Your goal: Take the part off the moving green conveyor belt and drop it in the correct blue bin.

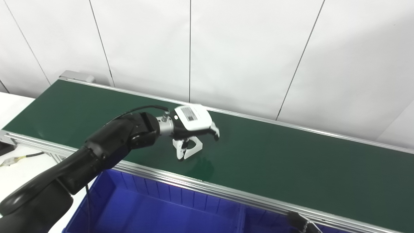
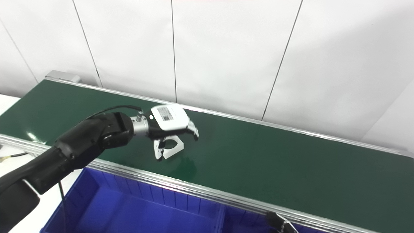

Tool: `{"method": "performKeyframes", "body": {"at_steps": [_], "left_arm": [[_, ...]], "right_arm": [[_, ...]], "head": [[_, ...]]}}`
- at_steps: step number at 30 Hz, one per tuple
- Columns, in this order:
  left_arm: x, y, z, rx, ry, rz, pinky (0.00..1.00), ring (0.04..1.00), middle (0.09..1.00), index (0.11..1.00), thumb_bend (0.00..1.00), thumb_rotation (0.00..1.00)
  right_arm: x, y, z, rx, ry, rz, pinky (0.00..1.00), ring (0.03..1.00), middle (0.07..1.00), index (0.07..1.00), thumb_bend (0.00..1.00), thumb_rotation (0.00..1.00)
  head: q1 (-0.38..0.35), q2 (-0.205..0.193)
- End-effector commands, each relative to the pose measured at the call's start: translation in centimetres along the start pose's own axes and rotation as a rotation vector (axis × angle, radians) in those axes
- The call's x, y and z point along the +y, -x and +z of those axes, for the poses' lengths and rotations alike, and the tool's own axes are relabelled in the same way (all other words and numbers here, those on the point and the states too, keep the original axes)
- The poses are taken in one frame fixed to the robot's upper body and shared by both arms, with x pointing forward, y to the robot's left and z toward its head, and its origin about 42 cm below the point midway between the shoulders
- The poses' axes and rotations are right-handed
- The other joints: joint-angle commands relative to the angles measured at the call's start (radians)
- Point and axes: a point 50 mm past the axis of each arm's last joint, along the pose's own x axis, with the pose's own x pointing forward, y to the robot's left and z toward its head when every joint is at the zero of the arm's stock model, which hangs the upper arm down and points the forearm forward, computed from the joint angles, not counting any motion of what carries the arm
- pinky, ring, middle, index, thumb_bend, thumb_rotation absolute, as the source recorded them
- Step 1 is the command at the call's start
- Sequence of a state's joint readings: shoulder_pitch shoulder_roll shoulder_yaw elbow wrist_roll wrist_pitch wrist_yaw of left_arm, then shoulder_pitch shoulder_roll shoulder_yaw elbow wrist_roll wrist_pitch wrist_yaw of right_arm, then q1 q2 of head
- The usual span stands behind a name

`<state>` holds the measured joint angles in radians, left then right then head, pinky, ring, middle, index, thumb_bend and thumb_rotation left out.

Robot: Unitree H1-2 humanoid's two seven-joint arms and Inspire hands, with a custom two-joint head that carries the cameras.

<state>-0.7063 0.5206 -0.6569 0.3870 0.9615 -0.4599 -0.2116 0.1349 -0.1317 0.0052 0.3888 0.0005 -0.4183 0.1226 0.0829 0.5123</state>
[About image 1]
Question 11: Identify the blue plastic bin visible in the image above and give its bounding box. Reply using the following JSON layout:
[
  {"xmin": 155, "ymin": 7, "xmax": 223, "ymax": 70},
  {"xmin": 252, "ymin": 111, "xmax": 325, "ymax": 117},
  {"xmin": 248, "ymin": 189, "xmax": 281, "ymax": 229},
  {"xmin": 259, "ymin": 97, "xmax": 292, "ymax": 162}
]
[
  {"xmin": 240, "ymin": 207, "xmax": 356, "ymax": 233},
  {"xmin": 63, "ymin": 169, "xmax": 247, "ymax": 233}
]

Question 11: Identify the cable with yellow connector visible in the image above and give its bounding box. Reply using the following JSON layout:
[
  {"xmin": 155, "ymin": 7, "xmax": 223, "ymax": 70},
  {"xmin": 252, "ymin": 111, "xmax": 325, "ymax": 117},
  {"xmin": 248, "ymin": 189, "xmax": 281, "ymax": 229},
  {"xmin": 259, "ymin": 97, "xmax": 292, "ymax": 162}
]
[{"xmin": 0, "ymin": 151, "xmax": 44, "ymax": 167}]

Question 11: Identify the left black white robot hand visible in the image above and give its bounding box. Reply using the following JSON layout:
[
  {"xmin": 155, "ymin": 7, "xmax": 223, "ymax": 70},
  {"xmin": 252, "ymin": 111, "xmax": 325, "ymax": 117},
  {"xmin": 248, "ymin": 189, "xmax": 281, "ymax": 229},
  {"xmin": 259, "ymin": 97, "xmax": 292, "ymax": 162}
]
[{"xmin": 172, "ymin": 104, "xmax": 221, "ymax": 161}]

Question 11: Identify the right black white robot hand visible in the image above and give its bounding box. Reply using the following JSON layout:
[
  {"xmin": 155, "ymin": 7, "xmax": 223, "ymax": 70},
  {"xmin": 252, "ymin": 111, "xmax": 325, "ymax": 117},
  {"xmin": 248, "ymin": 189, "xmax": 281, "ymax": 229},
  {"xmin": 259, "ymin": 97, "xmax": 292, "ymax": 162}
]
[{"xmin": 287, "ymin": 211, "xmax": 322, "ymax": 233}]

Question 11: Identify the green conveyor belt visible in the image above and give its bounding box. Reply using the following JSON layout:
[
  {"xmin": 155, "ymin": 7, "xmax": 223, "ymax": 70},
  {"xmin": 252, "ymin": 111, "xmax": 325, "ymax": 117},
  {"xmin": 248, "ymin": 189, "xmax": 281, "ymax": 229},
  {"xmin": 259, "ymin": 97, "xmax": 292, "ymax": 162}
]
[
  {"xmin": 0, "ymin": 71, "xmax": 414, "ymax": 233},
  {"xmin": 3, "ymin": 79, "xmax": 414, "ymax": 233}
]

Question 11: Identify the aluminium conveyor leg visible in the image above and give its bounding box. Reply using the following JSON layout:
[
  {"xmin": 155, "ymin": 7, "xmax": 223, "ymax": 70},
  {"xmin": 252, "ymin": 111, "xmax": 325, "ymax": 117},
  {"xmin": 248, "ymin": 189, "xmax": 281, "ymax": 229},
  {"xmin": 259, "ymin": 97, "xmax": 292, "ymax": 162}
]
[{"xmin": 48, "ymin": 151, "xmax": 66, "ymax": 164}]

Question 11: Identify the white square part with hole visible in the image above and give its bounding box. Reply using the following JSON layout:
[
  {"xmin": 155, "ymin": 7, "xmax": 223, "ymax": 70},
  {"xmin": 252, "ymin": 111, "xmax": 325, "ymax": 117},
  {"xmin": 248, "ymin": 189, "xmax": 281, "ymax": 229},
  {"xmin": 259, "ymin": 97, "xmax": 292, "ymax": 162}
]
[{"xmin": 180, "ymin": 136, "xmax": 203, "ymax": 160}]

